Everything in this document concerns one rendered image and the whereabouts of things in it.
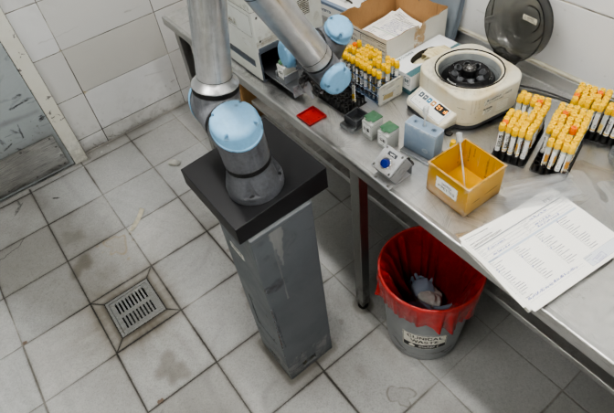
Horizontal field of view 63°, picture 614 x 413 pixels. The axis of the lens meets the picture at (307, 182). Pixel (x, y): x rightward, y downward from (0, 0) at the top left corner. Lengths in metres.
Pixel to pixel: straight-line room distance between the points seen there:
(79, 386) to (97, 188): 1.10
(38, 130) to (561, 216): 2.48
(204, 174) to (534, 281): 0.85
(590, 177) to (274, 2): 0.92
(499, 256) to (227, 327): 1.28
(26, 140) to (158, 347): 1.36
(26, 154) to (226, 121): 2.00
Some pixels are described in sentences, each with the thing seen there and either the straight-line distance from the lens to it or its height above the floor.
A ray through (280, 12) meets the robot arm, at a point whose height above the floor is 1.39.
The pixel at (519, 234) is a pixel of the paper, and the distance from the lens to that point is 1.28.
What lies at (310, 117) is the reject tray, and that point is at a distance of 1.57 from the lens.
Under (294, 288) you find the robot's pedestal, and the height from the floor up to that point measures 0.55.
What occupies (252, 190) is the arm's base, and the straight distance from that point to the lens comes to 1.23.
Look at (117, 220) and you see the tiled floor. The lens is 2.71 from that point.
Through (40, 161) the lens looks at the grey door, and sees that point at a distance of 3.07.
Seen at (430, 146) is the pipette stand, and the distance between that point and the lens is 1.37.
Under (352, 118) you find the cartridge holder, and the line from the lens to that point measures 1.53.
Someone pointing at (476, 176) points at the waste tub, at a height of 0.88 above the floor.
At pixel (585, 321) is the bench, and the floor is 0.87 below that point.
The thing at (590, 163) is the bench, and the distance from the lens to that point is 1.51.
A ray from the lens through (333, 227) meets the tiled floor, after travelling 2.37.
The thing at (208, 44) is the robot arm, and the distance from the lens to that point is 1.16.
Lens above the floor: 1.87
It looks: 47 degrees down
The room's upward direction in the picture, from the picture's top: 8 degrees counter-clockwise
